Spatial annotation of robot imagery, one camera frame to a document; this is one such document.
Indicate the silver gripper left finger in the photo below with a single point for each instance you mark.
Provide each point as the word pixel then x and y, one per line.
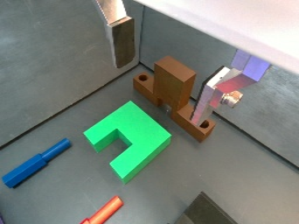
pixel 120 30

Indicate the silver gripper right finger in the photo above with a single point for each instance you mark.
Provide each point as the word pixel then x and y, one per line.
pixel 220 88

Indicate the green U-shaped block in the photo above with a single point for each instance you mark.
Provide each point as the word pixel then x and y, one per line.
pixel 144 136

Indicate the black fixture block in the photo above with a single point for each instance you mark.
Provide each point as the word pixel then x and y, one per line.
pixel 204 211

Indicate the brown T-shaped block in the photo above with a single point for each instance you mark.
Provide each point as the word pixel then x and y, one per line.
pixel 170 87

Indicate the red peg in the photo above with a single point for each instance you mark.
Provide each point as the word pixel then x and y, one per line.
pixel 102 215

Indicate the blue peg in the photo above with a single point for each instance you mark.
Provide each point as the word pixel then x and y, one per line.
pixel 35 163

